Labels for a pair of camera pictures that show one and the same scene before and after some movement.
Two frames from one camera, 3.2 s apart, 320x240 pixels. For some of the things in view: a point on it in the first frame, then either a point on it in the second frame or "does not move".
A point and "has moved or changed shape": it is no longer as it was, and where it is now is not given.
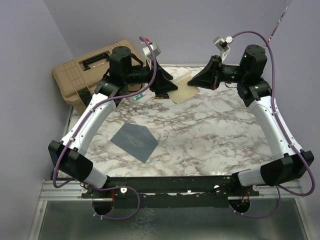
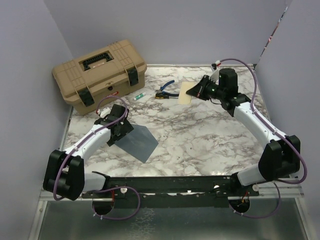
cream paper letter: x=183 y=90 has moved or changed shape
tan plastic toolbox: x=78 y=78 does not move
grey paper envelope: x=136 y=139 does not move
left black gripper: x=159 y=83 to x=126 y=127
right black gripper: x=209 y=77 to x=198 y=90
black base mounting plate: x=170 y=192 does not move
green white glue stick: x=139 y=96 does not move
